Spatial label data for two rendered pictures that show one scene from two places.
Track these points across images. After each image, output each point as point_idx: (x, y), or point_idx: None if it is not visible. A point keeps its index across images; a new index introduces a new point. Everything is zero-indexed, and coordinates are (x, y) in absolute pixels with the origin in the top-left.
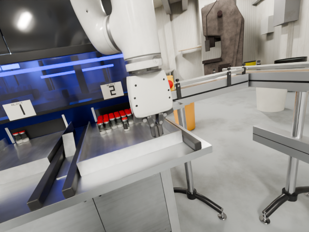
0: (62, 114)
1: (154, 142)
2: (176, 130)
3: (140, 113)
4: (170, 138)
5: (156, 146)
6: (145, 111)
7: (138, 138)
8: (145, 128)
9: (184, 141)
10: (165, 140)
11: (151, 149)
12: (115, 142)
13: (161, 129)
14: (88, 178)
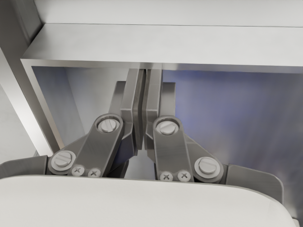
0: None
1: (180, 51)
2: (49, 84)
3: (254, 224)
4: (94, 45)
5: (175, 36)
6: (207, 224)
7: (207, 141)
8: (154, 179)
9: (36, 14)
10: (123, 45)
11: (203, 34)
12: (286, 165)
13: (124, 91)
14: None
